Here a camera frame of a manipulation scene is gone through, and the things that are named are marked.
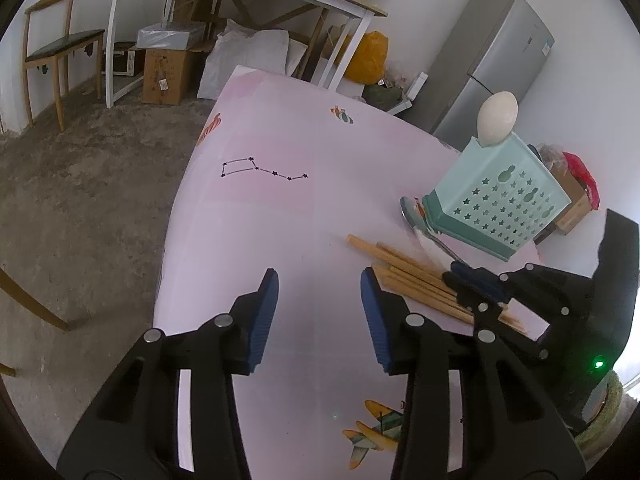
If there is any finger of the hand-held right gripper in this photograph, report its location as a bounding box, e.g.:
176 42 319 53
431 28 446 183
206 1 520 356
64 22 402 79
442 265 551 361
499 263 595 317

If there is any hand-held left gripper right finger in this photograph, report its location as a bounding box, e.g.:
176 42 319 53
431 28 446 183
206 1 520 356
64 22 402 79
361 267 586 480

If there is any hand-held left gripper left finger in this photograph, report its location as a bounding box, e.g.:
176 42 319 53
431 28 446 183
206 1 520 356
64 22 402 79
57 268 279 480

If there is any bundle of wooden chopsticks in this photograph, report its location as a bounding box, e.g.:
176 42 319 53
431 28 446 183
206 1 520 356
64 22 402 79
347 234 528 333

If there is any teal star-holed utensil holder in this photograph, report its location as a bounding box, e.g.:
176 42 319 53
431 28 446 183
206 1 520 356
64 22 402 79
422 132 572 263

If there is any metal spoon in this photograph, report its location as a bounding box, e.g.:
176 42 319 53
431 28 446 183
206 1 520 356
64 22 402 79
400 196 468 267

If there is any open cardboard box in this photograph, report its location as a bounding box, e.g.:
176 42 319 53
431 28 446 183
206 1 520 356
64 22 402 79
537 145 593 236

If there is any green round cushion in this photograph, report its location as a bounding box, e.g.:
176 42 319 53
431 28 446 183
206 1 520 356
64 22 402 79
575 370 626 461

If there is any red bag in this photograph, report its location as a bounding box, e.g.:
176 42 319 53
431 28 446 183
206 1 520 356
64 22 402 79
562 152 601 211

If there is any pink printed tablecloth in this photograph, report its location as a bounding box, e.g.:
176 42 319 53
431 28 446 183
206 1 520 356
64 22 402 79
152 65 548 476

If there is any white oval spoon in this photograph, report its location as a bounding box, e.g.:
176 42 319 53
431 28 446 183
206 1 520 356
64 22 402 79
476 91 519 146

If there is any white flat box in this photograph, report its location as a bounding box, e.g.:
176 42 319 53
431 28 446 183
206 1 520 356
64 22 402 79
395 72 430 117

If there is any dark green bag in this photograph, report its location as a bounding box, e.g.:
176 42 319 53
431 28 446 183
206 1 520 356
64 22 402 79
362 85 407 111

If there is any silver refrigerator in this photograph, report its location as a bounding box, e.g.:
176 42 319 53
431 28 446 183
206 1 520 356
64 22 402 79
432 0 556 153

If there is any yellow plastic bag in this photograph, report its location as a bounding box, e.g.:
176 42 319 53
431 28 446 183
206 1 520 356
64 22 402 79
345 31 390 85

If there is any white woven sack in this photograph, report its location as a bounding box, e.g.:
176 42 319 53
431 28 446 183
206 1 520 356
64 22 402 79
197 19 291 101

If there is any brown cardboard box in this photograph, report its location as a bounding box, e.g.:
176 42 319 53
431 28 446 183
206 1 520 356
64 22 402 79
142 47 197 106

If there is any small white oven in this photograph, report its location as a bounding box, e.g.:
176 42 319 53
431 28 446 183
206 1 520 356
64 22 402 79
105 42 146 78

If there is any plastic-wrapped white box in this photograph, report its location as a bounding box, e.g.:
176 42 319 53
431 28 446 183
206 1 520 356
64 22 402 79
136 22 207 52

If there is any tall cardboard box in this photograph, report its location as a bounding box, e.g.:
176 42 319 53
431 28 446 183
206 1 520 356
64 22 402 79
172 0 217 23

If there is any wooden chair with dark seat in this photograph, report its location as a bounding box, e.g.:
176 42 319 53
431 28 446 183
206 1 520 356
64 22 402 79
22 0 106 133

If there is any wooden chair frame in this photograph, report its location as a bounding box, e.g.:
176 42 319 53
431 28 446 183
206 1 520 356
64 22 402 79
0 266 71 378

